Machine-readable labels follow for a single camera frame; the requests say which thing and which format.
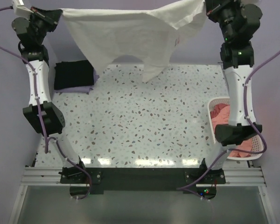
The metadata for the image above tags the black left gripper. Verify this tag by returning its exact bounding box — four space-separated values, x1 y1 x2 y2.
29 6 64 45

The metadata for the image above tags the white t shirt red print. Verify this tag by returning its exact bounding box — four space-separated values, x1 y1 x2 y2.
63 0 206 83

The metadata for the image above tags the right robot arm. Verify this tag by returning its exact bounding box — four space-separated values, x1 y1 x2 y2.
194 0 262 183

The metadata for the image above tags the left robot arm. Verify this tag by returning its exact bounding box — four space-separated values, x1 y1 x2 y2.
12 7 89 183

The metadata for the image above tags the folded black t shirt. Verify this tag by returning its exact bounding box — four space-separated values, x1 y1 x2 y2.
54 60 94 90

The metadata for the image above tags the folded purple t shirt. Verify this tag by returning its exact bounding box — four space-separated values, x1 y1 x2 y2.
54 70 99 93

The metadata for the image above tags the pink t shirt in basket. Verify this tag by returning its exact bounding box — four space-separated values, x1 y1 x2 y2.
210 103 252 158

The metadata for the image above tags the white plastic laundry basket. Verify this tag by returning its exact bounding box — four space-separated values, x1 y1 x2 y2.
207 97 263 161

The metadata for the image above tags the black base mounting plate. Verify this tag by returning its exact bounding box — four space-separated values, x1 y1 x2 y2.
59 167 226 197

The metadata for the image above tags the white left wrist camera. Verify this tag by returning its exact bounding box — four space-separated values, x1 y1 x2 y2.
12 0 33 19

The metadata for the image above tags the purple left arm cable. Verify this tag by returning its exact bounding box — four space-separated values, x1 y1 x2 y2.
0 5 94 199

